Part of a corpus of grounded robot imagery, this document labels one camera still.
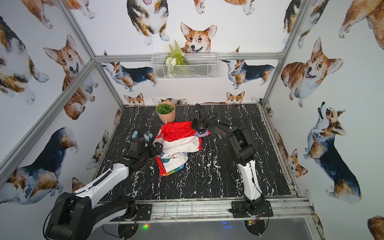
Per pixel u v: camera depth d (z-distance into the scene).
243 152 0.58
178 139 0.93
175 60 0.82
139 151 0.68
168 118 1.04
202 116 0.81
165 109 1.03
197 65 0.93
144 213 0.74
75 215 0.40
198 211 0.75
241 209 0.74
